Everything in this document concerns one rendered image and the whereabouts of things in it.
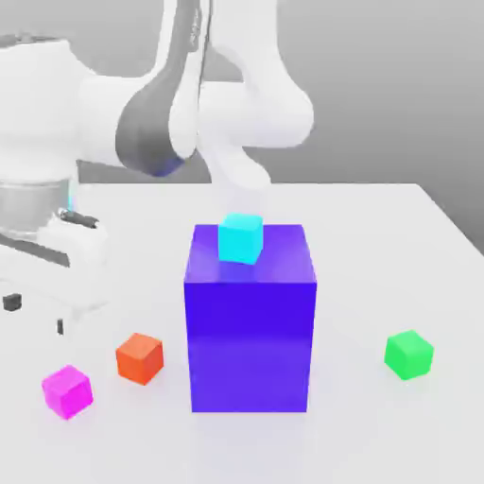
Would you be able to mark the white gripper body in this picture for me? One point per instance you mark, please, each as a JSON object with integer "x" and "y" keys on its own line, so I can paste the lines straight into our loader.
{"x": 85, "y": 264}

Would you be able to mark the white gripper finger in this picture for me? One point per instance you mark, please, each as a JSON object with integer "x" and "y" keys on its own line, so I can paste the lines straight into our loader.
{"x": 65, "y": 325}
{"x": 12, "y": 301}

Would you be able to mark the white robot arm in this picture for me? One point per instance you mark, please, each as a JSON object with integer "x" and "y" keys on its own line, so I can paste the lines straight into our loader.
{"x": 245, "y": 113}

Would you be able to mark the small magenta cube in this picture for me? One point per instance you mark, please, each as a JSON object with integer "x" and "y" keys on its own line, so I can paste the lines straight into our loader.
{"x": 67, "y": 393}

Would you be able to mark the small orange cube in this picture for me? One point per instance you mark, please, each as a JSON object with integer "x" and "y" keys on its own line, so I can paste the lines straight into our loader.
{"x": 139, "y": 359}

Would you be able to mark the small cyan cube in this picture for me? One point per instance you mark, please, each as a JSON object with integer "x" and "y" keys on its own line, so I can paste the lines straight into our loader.
{"x": 241, "y": 238}

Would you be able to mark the small green cube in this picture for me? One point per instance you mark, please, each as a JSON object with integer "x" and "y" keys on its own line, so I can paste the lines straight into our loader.
{"x": 409, "y": 354}

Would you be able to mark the large purple box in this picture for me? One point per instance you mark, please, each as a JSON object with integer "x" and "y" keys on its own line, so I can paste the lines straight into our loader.
{"x": 249, "y": 340}

